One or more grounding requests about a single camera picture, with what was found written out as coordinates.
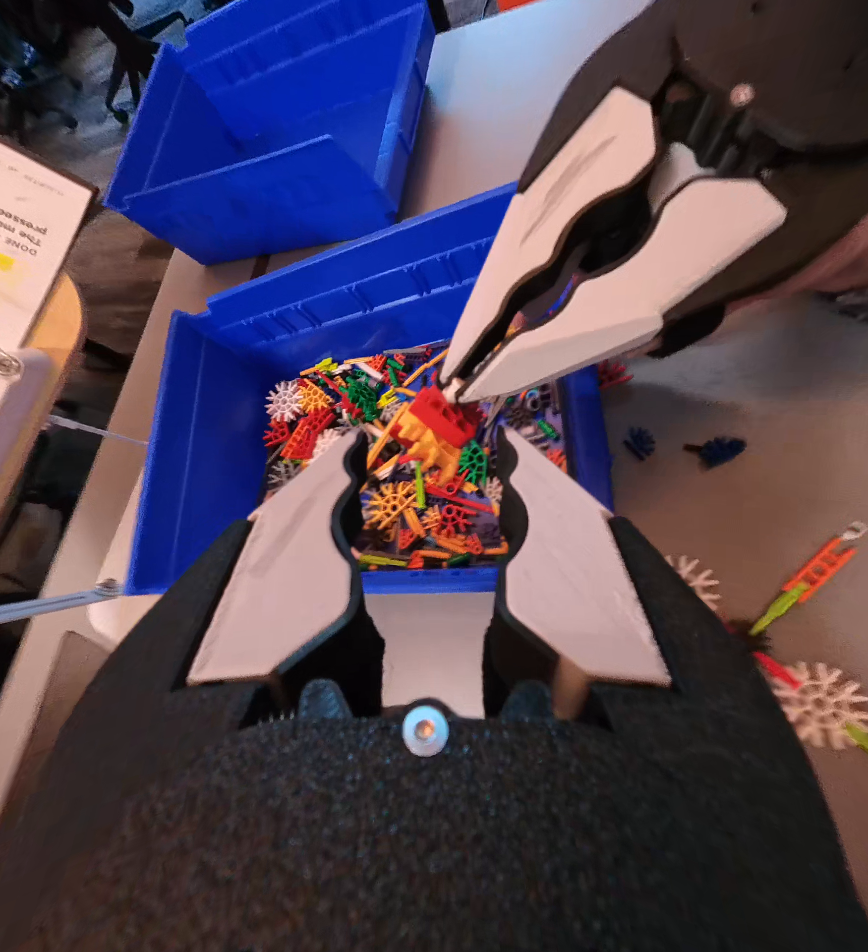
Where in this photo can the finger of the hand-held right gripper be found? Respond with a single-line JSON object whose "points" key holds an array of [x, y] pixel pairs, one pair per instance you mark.
{"points": [[575, 171], [664, 275]]}

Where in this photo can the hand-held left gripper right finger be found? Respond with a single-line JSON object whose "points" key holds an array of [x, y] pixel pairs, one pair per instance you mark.
{"points": [[582, 587]]}

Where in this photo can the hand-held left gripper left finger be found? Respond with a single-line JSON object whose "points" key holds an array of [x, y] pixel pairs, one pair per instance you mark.
{"points": [[277, 580]]}

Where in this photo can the pile of colourful toy pieces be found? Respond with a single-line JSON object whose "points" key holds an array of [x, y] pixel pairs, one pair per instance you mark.
{"points": [[404, 513]]}

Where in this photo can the blue plastic bin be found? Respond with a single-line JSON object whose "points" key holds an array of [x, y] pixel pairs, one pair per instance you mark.
{"points": [[196, 446], [270, 186]]}

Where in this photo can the red yellow toy connector assembly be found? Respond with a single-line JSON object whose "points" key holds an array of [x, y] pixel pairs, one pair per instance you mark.
{"points": [[434, 416]]}

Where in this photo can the small red toy connector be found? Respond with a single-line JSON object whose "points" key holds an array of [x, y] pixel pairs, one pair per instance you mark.
{"points": [[616, 374]]}

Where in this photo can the small blue toy connector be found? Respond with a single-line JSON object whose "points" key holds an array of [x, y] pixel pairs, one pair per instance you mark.
{"points": [[720, 450], [638, 444]]}

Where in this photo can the flat star toy rod model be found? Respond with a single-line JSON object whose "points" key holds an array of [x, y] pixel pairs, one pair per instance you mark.
{"points": [[820, 703]]}

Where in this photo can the instruction sheet on stand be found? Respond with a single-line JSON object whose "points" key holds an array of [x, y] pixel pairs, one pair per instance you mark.
{"points": [[62, 335]]}

